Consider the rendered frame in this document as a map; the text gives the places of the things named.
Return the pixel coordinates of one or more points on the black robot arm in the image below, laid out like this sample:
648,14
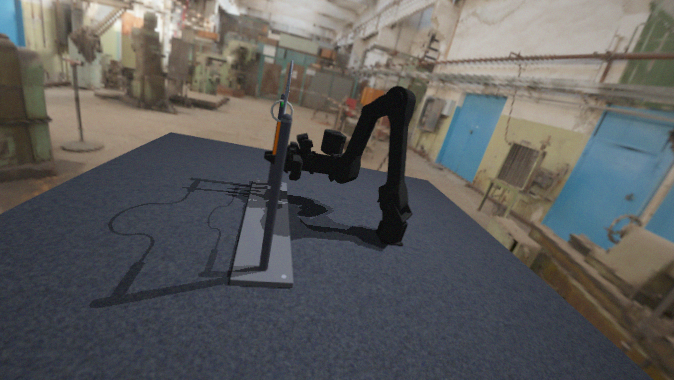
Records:
398,104

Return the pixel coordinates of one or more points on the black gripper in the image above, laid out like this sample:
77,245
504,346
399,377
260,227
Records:
294,163

